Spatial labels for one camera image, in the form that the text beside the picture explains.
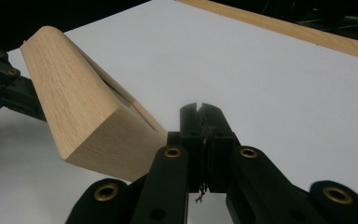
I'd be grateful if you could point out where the small wooden box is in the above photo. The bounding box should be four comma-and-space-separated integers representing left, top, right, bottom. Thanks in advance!
20, 25, 169, 183

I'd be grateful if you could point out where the white table sheet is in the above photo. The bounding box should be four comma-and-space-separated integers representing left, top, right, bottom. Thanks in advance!
0, 0, 358, 224

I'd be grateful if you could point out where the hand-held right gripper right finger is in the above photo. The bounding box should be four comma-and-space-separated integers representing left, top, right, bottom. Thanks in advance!
202, 103, 327, 224

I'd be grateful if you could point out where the thin dark thread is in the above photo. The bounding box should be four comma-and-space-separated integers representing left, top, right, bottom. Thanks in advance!
195, 183, 207, 205

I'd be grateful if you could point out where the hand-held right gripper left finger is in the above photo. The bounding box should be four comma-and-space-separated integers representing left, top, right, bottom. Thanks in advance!
130, 102, 207, 224

